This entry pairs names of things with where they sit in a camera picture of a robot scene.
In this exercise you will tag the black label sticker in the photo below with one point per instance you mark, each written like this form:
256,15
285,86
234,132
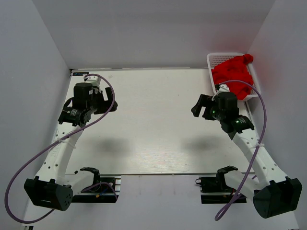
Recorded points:
80,73

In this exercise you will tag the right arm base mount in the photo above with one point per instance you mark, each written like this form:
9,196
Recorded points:
212,193

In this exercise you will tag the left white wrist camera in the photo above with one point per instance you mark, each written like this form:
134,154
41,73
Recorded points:
94,80

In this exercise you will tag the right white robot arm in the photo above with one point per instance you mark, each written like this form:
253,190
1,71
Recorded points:
272,192

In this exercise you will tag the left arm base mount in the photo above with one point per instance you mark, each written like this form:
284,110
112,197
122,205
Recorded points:
101,194

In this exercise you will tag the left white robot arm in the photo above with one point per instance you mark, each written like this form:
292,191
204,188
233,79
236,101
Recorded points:
52,187

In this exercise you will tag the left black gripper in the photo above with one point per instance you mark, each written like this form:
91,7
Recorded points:
100,96

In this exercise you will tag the red t shirts in basket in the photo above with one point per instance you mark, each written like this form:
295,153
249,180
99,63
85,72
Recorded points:
235,69

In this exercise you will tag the white plastic basket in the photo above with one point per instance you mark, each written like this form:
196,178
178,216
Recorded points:
214,59

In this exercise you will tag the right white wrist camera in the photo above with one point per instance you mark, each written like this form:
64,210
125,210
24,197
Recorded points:
219,89

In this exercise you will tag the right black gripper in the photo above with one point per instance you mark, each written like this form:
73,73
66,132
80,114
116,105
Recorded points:
204,100

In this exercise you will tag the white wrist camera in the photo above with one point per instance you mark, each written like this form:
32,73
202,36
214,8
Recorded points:
219,89
94,80

